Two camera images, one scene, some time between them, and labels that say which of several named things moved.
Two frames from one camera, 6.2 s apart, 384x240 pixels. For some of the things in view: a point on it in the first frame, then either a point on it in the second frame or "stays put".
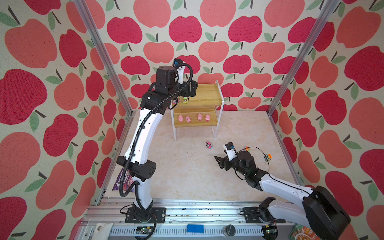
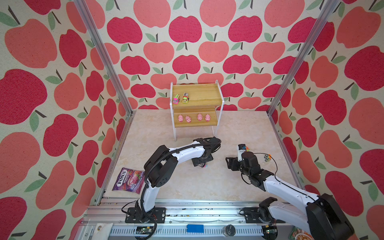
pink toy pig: x=180 y=118 stays put
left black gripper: x=186 y=93 -> x=198 y=162
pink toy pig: x=188 y=119 stays put
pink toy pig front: x=207 y=118 stays put
